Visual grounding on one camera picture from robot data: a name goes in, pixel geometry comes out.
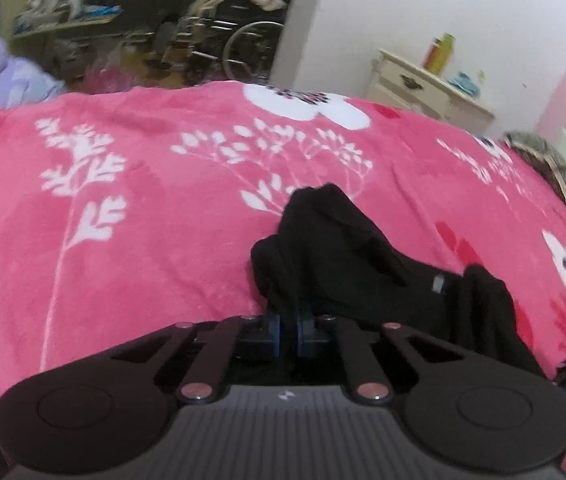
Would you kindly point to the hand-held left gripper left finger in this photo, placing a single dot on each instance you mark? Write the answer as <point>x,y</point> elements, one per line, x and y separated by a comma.
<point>274,332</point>

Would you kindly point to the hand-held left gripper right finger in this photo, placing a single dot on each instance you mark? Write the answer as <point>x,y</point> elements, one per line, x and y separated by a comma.
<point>304,332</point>

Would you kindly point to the black garment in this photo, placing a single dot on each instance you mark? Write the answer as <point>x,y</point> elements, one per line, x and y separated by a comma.
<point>343,270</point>

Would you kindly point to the pink floral blanket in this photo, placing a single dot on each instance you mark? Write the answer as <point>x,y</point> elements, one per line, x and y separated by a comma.
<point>153,240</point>

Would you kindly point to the patterned pillow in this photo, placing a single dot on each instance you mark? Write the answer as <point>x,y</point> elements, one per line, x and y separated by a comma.
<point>555,167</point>

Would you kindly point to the cream nightstand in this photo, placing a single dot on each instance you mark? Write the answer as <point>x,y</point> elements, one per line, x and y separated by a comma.
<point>413,91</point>

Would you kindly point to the wheelchair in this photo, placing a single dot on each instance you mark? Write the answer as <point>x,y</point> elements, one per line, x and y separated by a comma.
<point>243,42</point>

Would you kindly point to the teal item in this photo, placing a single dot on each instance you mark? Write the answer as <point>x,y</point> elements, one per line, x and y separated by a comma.
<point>464,83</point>

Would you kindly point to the red bottle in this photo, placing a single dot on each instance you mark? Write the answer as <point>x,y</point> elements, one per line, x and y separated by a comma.
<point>432,56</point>

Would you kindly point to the pink plastic bag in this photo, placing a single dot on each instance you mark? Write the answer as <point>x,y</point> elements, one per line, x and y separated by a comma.
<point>109,71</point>

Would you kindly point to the yellow-green bottle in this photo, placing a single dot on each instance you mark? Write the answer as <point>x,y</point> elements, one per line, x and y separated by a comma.
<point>445,54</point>

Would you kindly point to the dark shelf unit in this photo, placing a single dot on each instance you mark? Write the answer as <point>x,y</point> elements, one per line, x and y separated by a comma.
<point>63,30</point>

